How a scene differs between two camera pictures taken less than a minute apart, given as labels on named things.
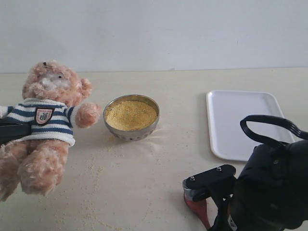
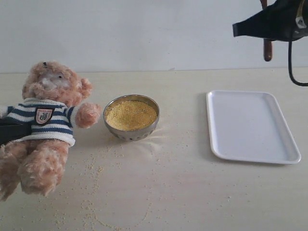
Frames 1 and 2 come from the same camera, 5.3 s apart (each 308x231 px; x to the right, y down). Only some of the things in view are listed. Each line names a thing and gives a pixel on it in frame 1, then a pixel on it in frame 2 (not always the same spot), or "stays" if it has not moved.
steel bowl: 131,117 stays
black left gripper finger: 10,132 stays
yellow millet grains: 131,115 stays
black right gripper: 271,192 -> 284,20
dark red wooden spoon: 198,207 -> 267,43
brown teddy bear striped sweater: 51,102 stays
